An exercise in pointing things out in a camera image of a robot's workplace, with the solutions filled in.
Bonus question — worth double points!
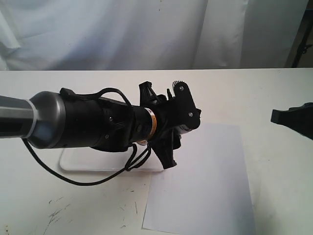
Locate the white plastic tray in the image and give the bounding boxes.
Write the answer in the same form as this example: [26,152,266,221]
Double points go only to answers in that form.
[59,147,163,173]

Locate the white backdrop cloth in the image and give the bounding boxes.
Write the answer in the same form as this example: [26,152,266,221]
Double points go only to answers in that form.
[0,0,308,71]

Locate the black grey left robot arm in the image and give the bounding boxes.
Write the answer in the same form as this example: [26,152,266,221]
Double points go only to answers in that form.
[0,81,201,169]

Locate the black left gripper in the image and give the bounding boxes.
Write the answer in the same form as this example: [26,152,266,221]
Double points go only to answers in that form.
[139,81,201,169]

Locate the black stand pole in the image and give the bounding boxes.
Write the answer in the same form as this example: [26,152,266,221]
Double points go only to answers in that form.
[291,0,313,68]

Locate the silver spray can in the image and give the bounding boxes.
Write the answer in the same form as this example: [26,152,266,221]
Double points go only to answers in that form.
[176,124,198,135]

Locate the white paper sheet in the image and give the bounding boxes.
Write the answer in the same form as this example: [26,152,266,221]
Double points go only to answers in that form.
[143,123,255,235]

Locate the black cable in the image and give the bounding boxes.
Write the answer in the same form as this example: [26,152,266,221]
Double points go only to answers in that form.
[23,88,167,187]

